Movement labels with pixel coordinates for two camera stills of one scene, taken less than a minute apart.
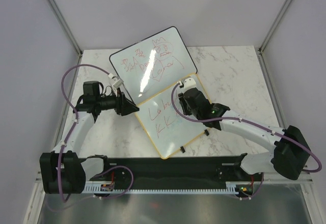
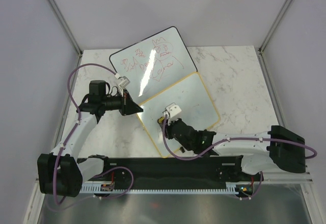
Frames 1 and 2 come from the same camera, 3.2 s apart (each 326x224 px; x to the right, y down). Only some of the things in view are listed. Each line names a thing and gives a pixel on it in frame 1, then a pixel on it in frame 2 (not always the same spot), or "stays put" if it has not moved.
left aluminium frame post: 59,15 stays put
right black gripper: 183,102 → 168,128
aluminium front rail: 274,178 stays put
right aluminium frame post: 260,53 stays put
